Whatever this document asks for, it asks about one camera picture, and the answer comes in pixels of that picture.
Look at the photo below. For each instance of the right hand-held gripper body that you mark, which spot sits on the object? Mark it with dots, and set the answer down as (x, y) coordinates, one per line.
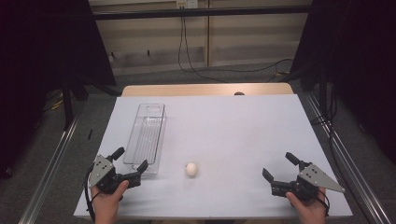
(306, 183)

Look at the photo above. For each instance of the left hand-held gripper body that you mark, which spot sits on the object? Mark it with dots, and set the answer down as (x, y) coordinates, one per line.
(101, 171)

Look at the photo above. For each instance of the clear plastic storage container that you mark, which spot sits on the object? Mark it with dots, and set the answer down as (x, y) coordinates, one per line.
(146, 137)

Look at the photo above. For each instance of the white egg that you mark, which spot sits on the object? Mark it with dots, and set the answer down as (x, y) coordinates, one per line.
(191, 169)

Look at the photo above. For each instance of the person's right hand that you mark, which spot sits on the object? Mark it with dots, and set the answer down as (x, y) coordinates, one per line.
(306, 211)

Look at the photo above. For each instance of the person's left hand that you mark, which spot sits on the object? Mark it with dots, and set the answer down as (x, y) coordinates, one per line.
(107, 203)

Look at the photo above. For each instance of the small black floor object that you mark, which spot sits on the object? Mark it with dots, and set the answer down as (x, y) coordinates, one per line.
(90, 134)

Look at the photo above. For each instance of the white table cover sheet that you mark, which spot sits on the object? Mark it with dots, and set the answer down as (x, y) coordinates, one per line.
(230, 133)

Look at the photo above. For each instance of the black metal stand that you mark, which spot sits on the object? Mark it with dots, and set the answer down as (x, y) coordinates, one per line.
(67, 105)

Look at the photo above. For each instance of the dark round table grommet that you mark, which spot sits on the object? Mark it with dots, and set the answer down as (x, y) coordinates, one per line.
(239, 93)

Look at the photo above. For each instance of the light wooden table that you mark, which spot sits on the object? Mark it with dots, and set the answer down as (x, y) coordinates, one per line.
(186, 89)

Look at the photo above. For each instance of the black curtain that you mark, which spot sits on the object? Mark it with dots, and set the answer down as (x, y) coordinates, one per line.
(358, 56)
(46, 56)

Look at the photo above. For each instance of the black horizontal bar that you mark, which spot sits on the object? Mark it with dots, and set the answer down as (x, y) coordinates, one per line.
(202, 12)

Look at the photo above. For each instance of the metal floor rail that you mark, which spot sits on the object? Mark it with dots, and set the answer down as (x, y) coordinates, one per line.
(351, 168)
(46, 177)

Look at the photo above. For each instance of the white wall outlet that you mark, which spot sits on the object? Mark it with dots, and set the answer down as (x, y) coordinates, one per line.
(186, 3)

